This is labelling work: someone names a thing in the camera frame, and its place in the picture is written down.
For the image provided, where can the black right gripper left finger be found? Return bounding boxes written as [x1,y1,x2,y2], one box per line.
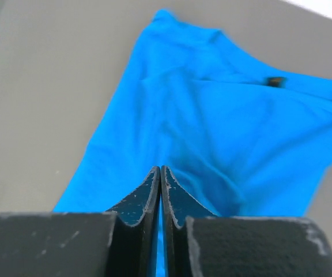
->
[0,167,160,276]

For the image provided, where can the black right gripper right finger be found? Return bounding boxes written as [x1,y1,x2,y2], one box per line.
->
[160,166,332,276]

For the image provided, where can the blue t shirt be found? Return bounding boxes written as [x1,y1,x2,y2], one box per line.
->
[54,10,332,276]

